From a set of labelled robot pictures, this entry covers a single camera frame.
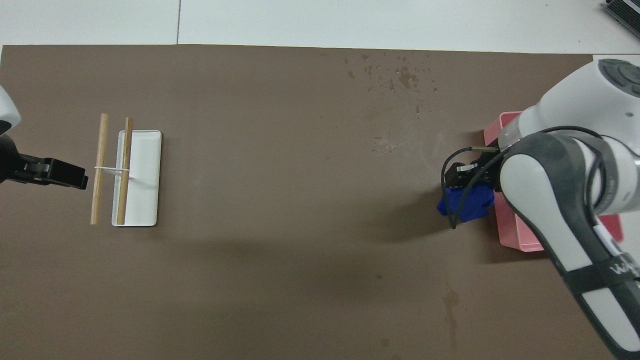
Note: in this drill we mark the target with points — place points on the brown table mat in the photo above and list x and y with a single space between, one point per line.
300 200

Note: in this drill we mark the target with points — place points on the pink plastic bin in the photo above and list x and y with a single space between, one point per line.
520 235

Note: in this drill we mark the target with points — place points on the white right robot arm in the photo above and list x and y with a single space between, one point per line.
565 200

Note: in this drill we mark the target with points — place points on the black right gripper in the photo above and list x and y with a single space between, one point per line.
489 172

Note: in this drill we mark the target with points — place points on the blue towel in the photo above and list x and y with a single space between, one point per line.
475 207

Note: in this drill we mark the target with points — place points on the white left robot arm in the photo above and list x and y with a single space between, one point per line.
7 112

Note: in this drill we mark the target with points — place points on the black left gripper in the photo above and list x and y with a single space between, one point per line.
20 167

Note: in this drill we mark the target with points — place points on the light wooden dowel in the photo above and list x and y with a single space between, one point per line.
121 207
96 205

